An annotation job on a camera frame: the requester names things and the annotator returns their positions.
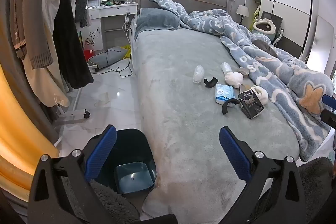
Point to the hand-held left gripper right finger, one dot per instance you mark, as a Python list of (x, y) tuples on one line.
[(233, 153)]

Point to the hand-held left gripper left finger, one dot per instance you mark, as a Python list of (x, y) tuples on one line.
[(102, 153)]

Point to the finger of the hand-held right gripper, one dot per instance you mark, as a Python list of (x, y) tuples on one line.
[(329, 101), (328, 117)]

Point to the dark teal trash bin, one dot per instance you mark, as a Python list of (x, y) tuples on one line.
[(131, 145)]

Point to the black curved plastic piece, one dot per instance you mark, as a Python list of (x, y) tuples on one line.
[(208, 83), (225, 108)]

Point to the black printed packet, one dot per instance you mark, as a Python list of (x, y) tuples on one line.
[(250, 106)]

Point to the blue white tissue pack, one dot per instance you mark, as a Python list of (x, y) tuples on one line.
[(223, 94)]

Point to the white fluffy ball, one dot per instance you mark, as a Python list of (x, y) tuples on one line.
[(262, 95), (233, 79)]

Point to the brown cardboard tape core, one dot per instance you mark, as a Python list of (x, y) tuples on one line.
[(246, 73), (241, 87)]

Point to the clear plastic cup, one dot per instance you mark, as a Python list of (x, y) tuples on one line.
[(225, 67)]

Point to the white metal clothes rack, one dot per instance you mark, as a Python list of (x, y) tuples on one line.
[(73, 116)]

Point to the white cabinet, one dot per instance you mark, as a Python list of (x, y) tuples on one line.
[(321, 43)]

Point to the blue patterned fleece blanket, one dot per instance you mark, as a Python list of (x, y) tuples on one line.
[(275, 77)]

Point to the bed with grey fleece sheet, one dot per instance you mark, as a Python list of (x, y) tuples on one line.
[(183, 82)]

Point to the hanging clothes on rack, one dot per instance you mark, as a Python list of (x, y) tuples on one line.
[(52, 82)]

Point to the dark grey cloth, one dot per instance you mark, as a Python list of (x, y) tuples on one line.
[(262, 45)]

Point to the orange curtain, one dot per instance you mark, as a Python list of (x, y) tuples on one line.
[(15, 134)]

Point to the grey cushion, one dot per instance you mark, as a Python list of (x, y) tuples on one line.
[(107, 57)]

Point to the black mesh chair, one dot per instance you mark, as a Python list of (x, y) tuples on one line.
[(273, 18)]

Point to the red box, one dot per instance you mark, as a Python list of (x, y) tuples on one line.
[(88, 53)]

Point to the black hanging garment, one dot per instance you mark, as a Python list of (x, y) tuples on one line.
[(71, 56)]

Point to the cream plush pet bed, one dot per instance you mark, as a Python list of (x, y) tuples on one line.
[(258, 27)]

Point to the yellow cloth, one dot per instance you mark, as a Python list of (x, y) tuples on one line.
[(127, 52)]

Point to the yellow-green plush toy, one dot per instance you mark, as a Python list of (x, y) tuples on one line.
[(256, 14)]

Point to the beige bedside lamp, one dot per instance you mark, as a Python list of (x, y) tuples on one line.
[(242, 11)]

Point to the grey-blue pillow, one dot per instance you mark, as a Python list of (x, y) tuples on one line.
[(155, 20)]

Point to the white vanity desk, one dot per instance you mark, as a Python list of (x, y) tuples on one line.
[(115, 10)]

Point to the grey-brown knit cardigan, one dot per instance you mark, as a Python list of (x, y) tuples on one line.
[(26, 29)]

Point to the pile of desk clutter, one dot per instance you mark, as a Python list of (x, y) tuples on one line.
[(115, 2)]

